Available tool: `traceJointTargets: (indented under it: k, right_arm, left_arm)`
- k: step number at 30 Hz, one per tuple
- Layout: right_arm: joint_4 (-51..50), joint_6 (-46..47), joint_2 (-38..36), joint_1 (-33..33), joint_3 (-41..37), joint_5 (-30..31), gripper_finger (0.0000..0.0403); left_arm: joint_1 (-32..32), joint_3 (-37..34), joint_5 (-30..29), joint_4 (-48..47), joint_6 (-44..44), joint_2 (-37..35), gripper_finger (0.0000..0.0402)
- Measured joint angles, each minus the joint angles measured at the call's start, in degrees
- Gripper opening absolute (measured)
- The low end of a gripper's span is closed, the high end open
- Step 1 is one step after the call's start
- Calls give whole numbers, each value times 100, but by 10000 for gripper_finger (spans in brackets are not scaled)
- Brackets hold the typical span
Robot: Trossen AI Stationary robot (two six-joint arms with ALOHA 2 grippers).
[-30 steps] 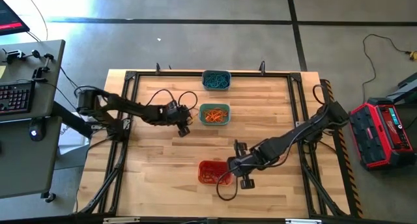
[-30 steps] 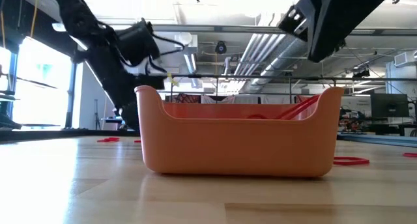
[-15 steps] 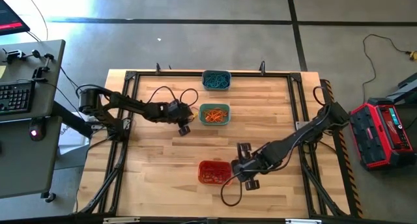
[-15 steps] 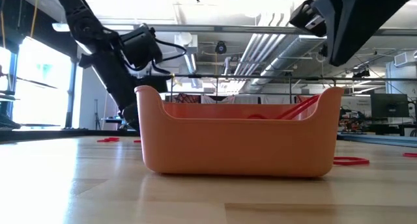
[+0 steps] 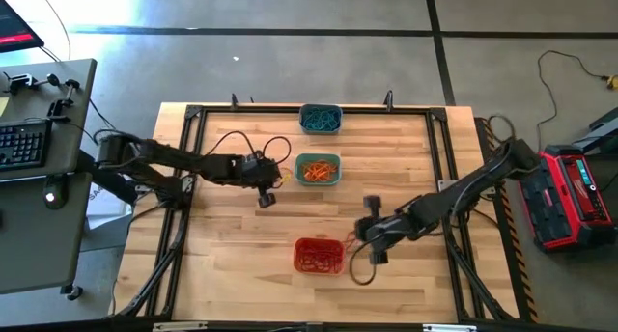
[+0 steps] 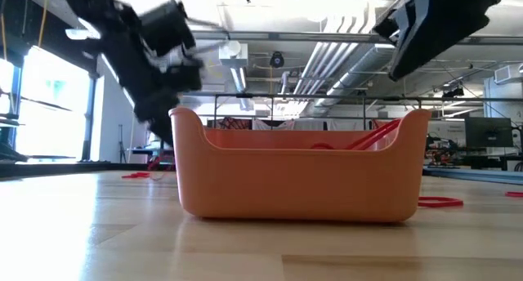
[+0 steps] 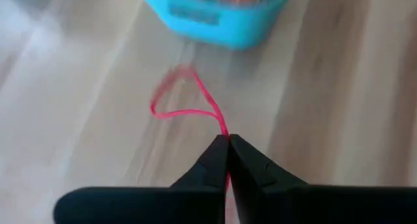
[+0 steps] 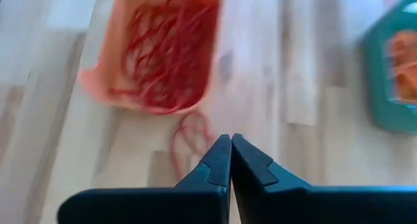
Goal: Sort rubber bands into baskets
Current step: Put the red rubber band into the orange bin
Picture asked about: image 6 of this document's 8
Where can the black metal railing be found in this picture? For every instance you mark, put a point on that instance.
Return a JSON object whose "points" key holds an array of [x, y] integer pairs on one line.
{"points": [[449, 99]]}

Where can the black hanging camera rig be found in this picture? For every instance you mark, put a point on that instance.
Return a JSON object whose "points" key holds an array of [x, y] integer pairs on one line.
{"points": [[453, 91]]}

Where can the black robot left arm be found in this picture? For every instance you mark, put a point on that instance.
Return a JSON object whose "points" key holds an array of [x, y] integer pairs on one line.
{"points": [[106, 19]]}

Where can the white ceiling unit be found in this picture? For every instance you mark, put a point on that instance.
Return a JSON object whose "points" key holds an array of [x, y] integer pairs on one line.
{"points": [[233, 54]]}

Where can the orange plastic basket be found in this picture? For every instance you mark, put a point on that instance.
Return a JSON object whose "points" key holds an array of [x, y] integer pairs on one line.
{"points": [[298, 183]]}

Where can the thin tripod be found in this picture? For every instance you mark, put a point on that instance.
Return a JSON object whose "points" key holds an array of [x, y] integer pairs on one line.
{"points": [[122, 146]]}

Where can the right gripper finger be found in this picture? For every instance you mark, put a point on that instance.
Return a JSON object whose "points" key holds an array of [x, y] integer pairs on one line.
{"points": [[425, 52]]}

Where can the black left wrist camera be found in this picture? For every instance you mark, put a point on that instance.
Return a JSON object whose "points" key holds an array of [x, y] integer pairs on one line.
{"points": [[169, 25]]}

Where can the white wall vent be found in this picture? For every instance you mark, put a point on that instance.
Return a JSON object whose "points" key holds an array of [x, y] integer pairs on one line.
{"points": [[502, 75]]}

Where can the round black hanging camera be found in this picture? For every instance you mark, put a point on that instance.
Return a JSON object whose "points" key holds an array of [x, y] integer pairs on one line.
{"points": [[277, 59]]}

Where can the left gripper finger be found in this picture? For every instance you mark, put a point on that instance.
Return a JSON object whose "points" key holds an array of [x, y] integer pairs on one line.
{"points": [[157, 121]]}

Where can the cluttered black desk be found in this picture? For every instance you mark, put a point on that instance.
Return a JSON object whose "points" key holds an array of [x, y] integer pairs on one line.
{"points": [[482, 158]]}

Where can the silver ventilation duct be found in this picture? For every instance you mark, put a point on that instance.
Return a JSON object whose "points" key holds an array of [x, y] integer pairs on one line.
{"points": [[347, 68]]}

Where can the black desktop monitor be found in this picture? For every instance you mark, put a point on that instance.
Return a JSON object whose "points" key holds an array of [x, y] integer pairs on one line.
{"points": [[488, 132]]}

